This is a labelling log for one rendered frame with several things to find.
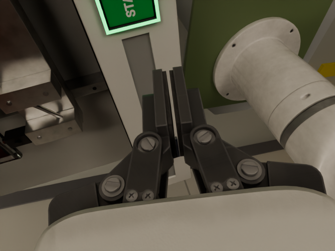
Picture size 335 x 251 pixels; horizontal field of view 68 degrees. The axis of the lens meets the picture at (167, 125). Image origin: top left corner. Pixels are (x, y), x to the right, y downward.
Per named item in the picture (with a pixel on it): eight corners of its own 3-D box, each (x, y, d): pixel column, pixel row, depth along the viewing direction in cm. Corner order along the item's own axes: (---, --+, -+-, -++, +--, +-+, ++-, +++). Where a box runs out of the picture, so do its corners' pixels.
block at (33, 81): (8, 101, 37) (5, 115, 35) (-7, 83, 34) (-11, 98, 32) (62, 86, 37) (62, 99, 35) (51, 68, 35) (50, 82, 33)
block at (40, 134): (36, 133, 43) (35, 146, 41) (25, 120, 40) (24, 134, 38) (82, 120, 44) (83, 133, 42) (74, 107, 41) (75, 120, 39)
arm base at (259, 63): (310, 6, 46) (401, 59, 34) (283, 86, 60) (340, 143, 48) (215, 29, 43) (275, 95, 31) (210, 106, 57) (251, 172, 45)
